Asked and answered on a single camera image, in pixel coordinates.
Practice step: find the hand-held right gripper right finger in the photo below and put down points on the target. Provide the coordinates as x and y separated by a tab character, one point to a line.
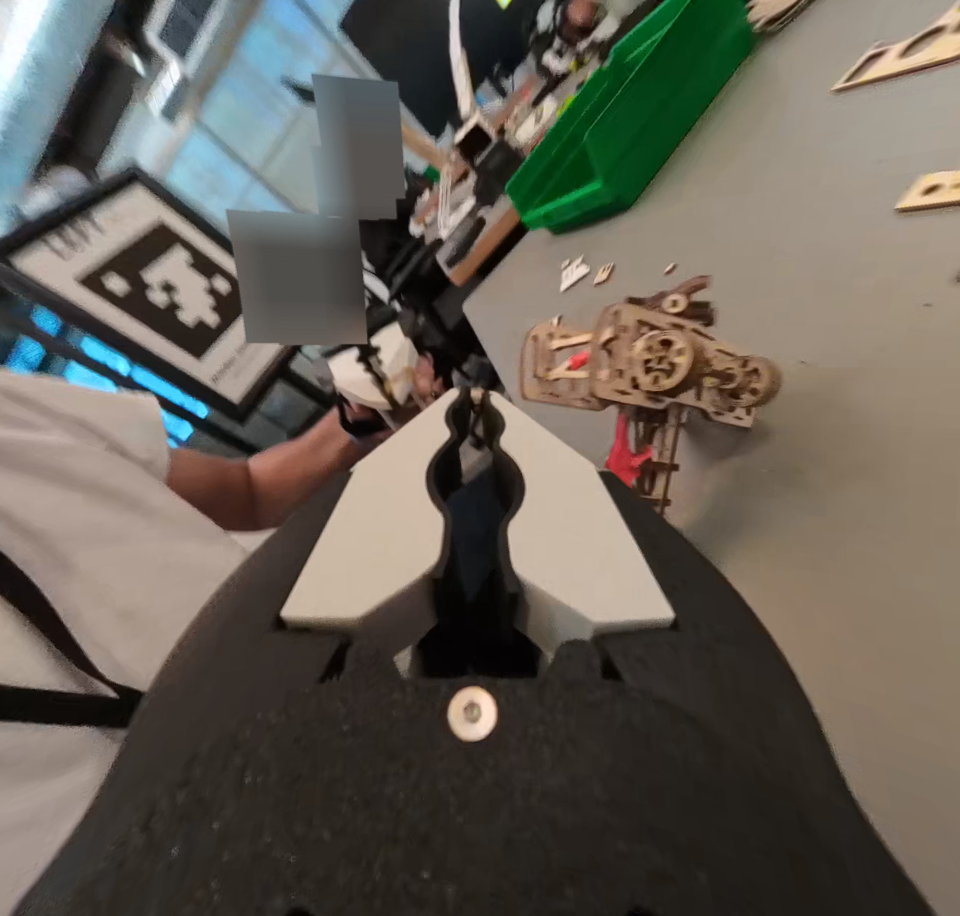
577	541

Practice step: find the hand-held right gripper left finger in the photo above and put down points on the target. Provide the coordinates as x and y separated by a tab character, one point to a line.
360	541

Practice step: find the person's left forearm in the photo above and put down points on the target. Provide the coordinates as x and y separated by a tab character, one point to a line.
255	481

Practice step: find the grey desk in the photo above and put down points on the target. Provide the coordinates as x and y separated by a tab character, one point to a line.
825	556

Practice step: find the person's left hand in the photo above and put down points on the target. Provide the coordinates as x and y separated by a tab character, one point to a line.
352	451

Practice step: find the red plastic part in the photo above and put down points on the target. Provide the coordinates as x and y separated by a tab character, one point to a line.
624	455

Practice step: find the cluttered wooden table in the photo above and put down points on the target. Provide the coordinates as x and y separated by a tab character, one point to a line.
487	253

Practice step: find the wooden mechanical model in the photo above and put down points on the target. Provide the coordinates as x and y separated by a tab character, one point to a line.
660	361

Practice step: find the framed black white tag poster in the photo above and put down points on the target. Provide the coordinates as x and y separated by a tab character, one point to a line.
150	286

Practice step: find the person's white shirt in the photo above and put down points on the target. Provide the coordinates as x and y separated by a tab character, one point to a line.
75	541

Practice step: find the black board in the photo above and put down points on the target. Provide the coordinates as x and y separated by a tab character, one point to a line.
420	31

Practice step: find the green plastic bin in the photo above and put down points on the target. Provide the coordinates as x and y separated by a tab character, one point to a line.
660	106

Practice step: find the wooden cutout sheet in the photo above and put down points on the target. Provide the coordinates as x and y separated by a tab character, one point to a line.
885	61
930	195

